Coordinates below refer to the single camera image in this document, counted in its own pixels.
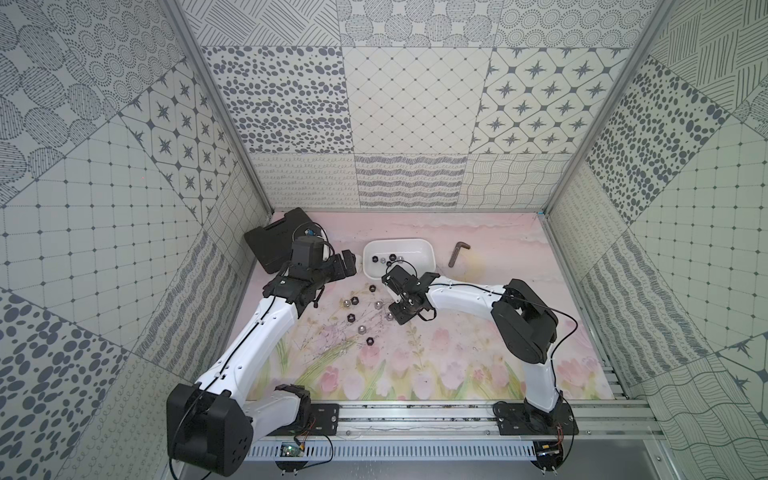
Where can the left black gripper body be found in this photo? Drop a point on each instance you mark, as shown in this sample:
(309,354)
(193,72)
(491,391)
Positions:
(338,266)

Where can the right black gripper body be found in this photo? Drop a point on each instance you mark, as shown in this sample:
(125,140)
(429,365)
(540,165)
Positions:
(401,311)

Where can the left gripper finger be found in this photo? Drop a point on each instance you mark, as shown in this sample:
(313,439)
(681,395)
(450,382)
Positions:
(342,272)
(348,256)

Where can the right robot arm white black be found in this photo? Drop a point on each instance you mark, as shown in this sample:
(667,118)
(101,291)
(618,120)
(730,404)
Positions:
(527,326)

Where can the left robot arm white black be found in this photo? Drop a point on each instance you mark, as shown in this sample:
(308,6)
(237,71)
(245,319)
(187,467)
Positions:
(207,425)

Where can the white plastic storage box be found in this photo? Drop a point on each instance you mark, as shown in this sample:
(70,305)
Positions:
(414,255)

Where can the black hex allen key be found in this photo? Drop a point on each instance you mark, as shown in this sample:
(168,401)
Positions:
(458,248)

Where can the black plastic tool case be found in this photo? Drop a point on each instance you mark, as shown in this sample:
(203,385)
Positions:
(272,244)

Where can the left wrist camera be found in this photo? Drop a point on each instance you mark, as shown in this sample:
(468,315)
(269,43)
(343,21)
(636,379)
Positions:
(309,254)

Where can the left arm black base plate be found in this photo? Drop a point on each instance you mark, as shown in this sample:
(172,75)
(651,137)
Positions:
(317,419)

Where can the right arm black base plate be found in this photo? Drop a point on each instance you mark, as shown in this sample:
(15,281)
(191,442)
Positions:
(523,419)

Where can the white slotted cable duct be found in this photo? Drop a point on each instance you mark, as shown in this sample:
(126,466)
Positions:
(392,450)

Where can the aluminium mounting rail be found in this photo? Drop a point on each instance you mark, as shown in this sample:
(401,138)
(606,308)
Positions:
(616,419)

